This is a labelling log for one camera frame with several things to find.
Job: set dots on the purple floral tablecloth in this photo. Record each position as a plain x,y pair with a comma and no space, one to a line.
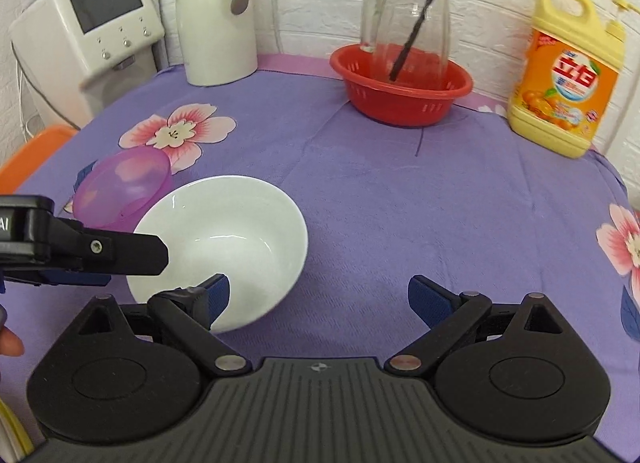
400,203

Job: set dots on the yellow detergent bottle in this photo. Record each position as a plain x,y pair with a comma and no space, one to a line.
560,93

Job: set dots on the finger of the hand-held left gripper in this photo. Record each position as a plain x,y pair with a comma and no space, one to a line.
75,279
130,255

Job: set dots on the white bowl with red pattern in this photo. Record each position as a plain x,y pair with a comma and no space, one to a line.
235,223

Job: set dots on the white water dispenser with screen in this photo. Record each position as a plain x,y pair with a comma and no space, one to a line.
60,63

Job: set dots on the white thermos jug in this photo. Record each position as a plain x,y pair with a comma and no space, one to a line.
215,33

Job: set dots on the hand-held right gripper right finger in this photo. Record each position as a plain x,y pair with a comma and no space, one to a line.
425,300

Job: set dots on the red plastic basket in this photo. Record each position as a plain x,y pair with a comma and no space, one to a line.
400,105

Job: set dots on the purple plastic bowl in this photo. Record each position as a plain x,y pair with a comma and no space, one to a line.
120,183

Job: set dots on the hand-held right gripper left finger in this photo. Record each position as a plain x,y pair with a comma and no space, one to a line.
219,298

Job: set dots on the person's left hand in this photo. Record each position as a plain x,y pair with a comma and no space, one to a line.
10,343

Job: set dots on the black stirring stick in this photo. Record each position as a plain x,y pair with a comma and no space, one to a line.
415,33

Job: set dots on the orange plastic stool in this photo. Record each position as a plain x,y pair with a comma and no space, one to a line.
30,148

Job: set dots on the glass pitcher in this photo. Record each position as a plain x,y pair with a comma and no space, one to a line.
432,18

